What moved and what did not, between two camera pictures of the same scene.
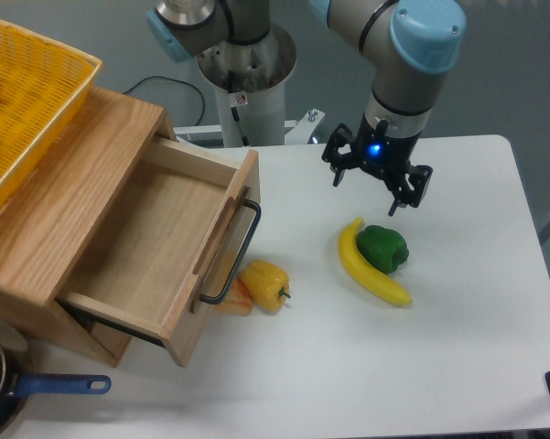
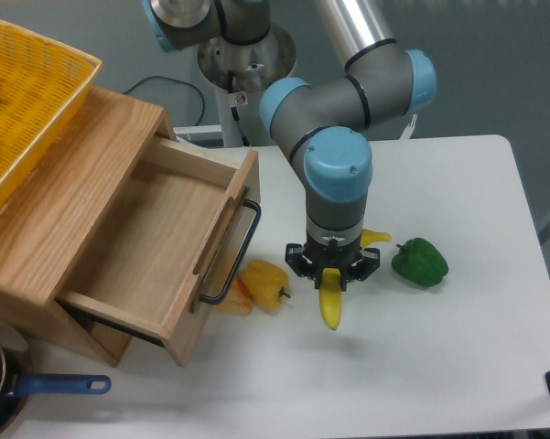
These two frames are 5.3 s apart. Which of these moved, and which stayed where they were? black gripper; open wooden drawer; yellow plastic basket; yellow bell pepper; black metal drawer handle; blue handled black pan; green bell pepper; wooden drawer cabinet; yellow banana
Moved: green bell pepper; yellow banana; black gripper
Stayed: yellow plastic basket; black metal drawer handle; open wooden drawer; yellow bell pepper; wooden drawer cabinet; blue handled black pan
